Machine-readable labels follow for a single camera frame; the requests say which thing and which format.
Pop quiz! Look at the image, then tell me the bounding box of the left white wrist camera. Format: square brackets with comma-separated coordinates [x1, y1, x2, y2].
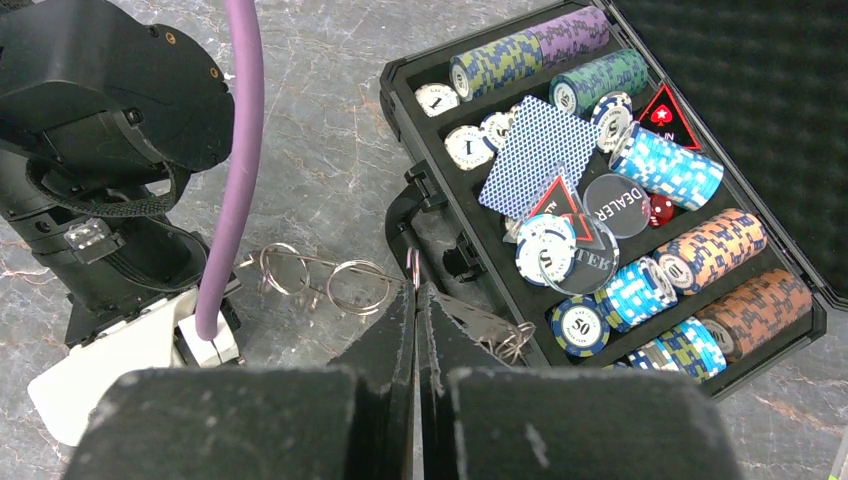
[27, 288, 240, 447]

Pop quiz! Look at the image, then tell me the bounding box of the large metal disc keyring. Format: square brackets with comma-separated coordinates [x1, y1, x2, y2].
[235, 242, 536, 366]

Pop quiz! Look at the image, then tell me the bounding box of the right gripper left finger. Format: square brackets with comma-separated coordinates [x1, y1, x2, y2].
[65, 282, 416, 479]

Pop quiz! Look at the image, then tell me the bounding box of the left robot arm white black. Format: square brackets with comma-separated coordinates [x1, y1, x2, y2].
[1, 1, 234, 347]

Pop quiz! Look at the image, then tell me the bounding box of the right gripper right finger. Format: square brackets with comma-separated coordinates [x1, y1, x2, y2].
[417, 284, 743, 479]

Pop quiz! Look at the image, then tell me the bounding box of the black poker chip case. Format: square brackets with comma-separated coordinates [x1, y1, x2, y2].
[380, 1, 847, 395]

